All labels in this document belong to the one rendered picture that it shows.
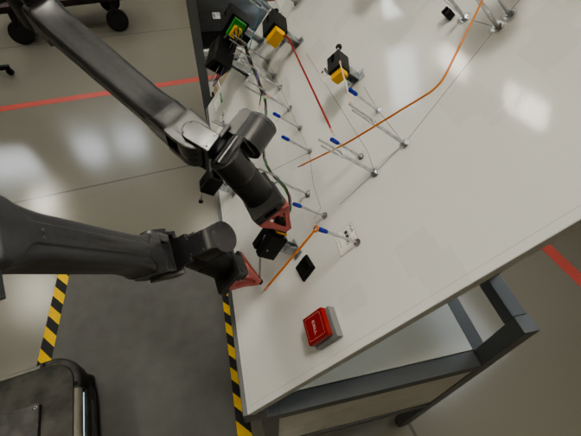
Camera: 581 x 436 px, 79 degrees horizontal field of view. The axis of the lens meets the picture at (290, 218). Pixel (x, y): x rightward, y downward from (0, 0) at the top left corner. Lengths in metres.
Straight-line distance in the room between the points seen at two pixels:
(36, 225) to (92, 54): 0.39
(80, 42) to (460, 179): 0.63
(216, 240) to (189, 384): 1.25
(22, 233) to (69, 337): 1.73
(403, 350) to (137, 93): 0.83
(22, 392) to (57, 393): 0.13
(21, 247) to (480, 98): 0.59
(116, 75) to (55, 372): 1.31
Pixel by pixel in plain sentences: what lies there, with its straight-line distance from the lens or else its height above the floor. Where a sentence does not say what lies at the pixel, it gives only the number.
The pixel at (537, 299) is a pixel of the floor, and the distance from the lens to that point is 2.38.
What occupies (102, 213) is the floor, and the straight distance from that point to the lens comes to 2.50.
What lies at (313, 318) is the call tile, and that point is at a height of 1.12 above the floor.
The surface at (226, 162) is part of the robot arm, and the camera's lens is 0.57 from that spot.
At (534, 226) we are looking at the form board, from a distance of 0.51.
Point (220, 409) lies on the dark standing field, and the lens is 1.75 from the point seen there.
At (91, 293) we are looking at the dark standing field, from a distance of 2.16.
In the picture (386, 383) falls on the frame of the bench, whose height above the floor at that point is 0.80.
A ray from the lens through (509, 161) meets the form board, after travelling 0.55.
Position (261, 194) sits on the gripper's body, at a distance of 0.61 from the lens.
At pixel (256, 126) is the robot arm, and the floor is 1.35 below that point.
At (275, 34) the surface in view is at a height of 1.31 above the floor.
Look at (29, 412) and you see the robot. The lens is 1.71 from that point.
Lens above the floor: 1.70
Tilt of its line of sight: 49 degrees down
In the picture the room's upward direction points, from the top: 3 degrees clockwise
